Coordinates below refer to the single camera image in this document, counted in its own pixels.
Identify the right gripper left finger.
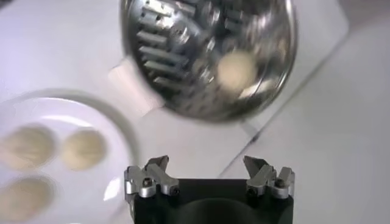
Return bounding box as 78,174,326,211
124,155,180,198

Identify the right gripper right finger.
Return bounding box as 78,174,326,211
243,155,296,200

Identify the white steamed baozi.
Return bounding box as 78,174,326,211
0,176,55,223
60,129,107,171
216,51,260,92
0,124,57,170

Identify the stainless steel steamer insert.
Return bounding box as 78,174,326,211
108,0,298,123

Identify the white round plate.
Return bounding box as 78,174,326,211
0,88,141,224

